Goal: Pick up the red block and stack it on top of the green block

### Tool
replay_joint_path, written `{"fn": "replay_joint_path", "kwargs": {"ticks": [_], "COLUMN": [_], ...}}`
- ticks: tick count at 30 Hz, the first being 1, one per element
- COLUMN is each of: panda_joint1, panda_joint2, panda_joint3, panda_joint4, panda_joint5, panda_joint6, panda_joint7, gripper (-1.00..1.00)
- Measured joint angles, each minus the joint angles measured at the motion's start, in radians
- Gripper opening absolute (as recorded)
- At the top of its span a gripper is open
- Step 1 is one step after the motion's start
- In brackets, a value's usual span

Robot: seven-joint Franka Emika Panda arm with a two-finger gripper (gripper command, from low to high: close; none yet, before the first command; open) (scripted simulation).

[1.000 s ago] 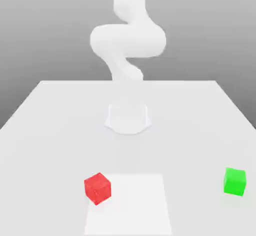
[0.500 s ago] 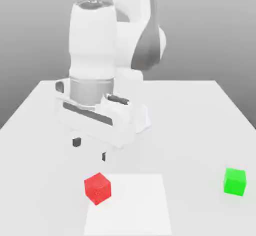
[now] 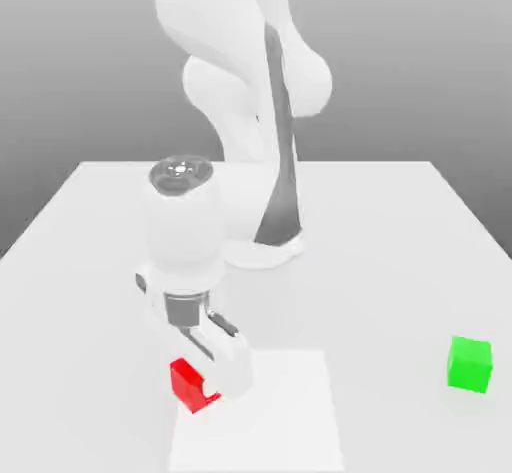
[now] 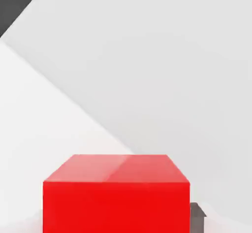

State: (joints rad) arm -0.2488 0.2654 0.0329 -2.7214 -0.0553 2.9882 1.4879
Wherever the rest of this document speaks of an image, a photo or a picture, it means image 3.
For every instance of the small green cube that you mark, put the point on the small green cube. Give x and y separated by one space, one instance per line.
470 365

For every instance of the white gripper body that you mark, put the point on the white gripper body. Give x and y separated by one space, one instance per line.
230 355

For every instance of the small red cube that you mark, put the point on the small red cube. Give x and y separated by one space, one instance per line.
184 386

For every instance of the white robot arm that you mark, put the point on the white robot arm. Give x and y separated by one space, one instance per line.
208 81

